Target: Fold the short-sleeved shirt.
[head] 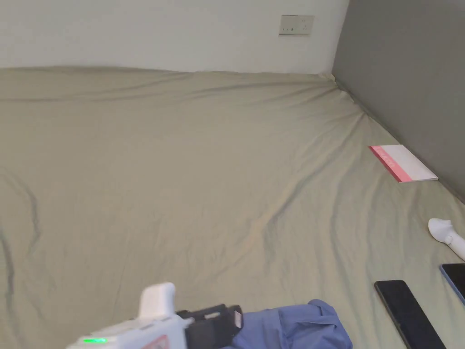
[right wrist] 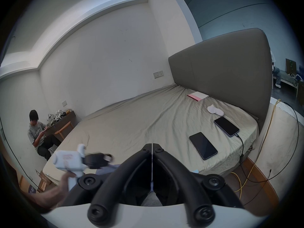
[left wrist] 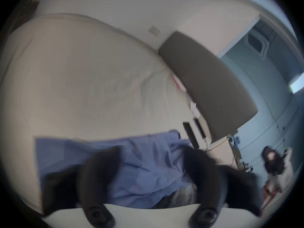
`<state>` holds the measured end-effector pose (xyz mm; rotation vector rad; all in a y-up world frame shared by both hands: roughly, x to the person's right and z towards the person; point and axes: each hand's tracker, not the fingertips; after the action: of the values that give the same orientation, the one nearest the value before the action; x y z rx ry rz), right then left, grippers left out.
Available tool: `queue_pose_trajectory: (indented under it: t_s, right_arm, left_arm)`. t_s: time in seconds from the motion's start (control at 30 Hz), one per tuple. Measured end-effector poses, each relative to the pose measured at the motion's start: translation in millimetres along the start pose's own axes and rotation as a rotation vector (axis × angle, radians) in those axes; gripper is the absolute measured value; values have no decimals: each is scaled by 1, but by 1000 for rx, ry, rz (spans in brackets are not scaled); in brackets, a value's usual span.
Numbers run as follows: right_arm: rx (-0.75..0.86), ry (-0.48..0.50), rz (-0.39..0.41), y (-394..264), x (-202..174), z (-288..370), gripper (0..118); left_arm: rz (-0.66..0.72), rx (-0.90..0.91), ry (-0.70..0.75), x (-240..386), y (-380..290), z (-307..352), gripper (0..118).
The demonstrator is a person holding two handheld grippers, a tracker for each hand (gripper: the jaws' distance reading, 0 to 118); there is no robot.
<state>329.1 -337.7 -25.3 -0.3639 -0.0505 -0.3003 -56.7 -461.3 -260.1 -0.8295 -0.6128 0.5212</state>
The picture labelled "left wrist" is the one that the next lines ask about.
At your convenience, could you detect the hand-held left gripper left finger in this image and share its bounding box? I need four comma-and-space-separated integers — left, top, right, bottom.
43, 146, 122, 228

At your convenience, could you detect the slim black remote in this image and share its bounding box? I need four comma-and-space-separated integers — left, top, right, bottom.
193, 117, 206, 139

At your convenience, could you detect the grey-brown padded headboard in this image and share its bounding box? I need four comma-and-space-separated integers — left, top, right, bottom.
158, 31, 259, 144

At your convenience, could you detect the black phone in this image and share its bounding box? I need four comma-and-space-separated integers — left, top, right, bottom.
183, 122, 200, 149

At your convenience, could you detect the bed with beige sheet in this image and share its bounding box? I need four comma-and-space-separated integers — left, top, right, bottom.
0, 13, 241, 215

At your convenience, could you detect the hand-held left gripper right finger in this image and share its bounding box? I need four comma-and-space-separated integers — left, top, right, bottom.
183, 145, 263, 228

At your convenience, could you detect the blue shirt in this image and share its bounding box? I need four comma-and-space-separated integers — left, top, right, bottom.
35, 130, 198, 209

